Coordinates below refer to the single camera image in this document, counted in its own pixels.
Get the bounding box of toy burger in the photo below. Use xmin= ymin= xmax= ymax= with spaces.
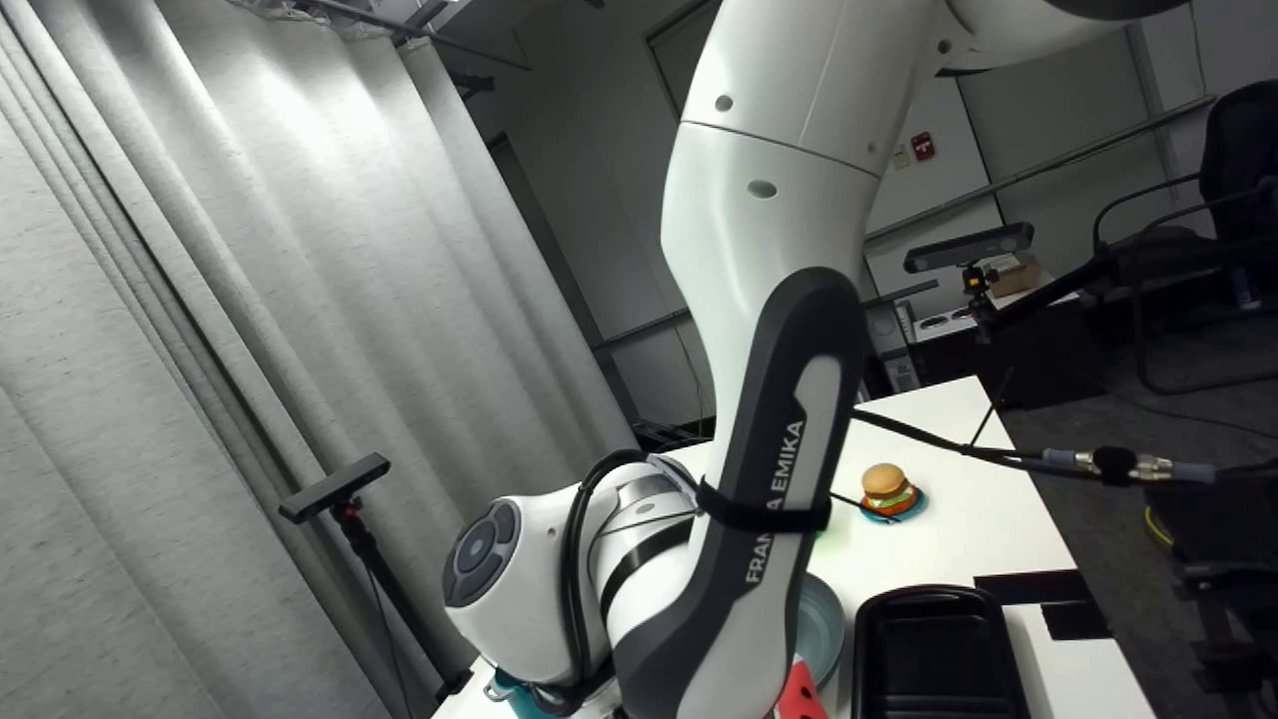
xmin=858 ymin=459 xmax=925 ymax=521

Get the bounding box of grey round plate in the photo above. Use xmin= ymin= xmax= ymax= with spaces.
xmin=788 ymin=573 xmax=849 ymax=695

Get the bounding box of black tripod stand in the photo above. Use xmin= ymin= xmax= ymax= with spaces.
xmin=275 ymin=450 xmax=479 ymax=702

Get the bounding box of toy watermelon slice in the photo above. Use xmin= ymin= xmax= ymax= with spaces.
xmin=776 ymin=656 xmax=825 ymax=719

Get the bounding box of black rectangular tray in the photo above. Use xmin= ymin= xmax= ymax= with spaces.
xmin=849 ymin=584 xmax=1031 ymax=719

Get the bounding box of white backdrop curtain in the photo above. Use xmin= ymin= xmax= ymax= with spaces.
xmin=0 ymin=0 xmax=641 ymax=719

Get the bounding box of black metal cart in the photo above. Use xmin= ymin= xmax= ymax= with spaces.
xmin=1142 ymin=463 xmax=1278 ymax=719

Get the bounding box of black office chair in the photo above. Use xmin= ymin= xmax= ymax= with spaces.
xmin=1091 ymin=77 xmax=1278 ymax=394

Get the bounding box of grey bar-shaped camera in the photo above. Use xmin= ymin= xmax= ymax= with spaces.
xmin=902 ymin=218 xmax=1036 ymax=277

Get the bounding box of cable with metal connector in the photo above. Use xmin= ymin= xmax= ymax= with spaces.
xmin=849 ymin=403 xmax=1278 ymax=493

